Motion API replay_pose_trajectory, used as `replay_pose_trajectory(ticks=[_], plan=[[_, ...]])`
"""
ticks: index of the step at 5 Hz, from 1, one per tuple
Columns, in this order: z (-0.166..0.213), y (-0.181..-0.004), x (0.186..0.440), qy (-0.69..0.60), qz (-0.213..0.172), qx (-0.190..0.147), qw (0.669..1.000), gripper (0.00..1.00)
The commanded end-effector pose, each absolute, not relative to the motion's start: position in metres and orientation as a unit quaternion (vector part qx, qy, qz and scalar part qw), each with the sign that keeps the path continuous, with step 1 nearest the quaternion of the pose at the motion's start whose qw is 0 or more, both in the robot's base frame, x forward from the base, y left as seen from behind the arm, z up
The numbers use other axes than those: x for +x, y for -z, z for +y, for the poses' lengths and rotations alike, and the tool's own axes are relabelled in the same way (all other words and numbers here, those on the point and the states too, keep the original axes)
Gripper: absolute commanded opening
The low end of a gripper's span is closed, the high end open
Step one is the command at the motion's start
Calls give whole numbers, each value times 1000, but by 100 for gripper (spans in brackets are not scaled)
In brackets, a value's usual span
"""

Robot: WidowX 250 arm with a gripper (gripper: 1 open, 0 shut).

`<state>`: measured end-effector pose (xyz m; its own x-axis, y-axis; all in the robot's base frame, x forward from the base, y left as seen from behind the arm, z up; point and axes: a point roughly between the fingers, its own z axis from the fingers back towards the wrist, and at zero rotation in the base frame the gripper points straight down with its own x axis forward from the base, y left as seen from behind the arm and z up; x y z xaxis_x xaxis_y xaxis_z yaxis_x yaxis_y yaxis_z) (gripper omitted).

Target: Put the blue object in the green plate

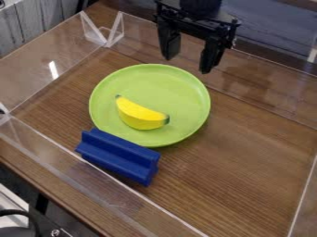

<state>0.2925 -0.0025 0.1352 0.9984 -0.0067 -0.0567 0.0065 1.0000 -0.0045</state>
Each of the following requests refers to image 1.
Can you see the green plate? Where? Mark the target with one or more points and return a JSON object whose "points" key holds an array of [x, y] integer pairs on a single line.
{"points": [[160, 87]]}

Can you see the clear acrylic enclosure wall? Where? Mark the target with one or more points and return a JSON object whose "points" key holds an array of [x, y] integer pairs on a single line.
{"points": [[238, 180]]}

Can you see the blue plastic block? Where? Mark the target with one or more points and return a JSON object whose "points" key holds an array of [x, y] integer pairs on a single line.
{"points": [[119, 155]]}

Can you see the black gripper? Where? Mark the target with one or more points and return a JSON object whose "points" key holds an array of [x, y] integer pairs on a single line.
{"points": [[200, 19]]}

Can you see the yellow toy banana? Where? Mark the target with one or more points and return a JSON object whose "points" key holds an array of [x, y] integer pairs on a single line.
{"points": [[138, 116]]}

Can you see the black device with screw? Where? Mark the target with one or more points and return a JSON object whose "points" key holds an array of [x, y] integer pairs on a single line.
{"points": [[45, 228]]}

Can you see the clear acrylic corner bracket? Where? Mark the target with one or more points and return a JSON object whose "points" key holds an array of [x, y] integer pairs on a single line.
{"points": [[101, 35]]}

